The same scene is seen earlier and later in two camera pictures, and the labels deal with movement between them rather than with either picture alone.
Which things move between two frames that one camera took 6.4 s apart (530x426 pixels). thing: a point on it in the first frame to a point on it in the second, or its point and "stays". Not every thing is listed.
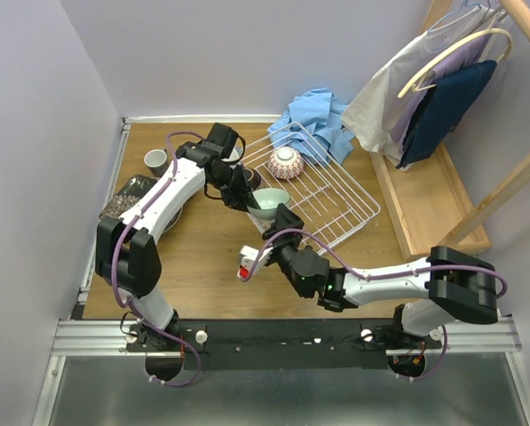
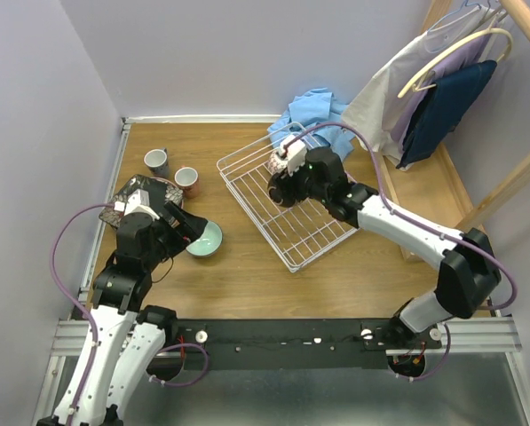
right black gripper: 286,219 to 288,181
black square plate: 127,195 stays
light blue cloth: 312,125 stays
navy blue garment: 439,110 stays
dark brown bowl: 252,177 to 276,194
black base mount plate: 290,344 stays
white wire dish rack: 288,172 stays
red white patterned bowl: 285,162 stays
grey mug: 156,161 stays
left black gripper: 239,193 to 176,222
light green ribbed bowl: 268,200 to 209,242
